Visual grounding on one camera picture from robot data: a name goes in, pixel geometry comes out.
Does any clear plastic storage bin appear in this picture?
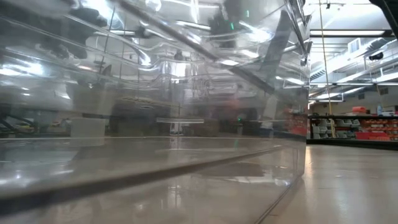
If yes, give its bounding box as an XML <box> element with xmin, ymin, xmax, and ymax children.
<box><xmin>0</xmin><ymin>0</ymin><xmax>313</xmax><ymax>224</ymax></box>

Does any shelf with orange bins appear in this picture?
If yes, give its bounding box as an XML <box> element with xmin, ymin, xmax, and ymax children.
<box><xmin>307</xmin><ymin>105</ymin><xmax>398</xmax><ymax>142</ymax></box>

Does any long ceiling light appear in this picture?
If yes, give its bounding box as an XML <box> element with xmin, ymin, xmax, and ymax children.
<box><xmin>309</xmin><ymin>29</ymin><xmax>387</xmax><ymax>37</ymax></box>

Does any black aluminium table frame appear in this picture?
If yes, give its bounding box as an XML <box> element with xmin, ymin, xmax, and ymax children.
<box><xmin>306</xmin><ymin>138</ymin><xmax>398</xmax><ymax>152</ymax></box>

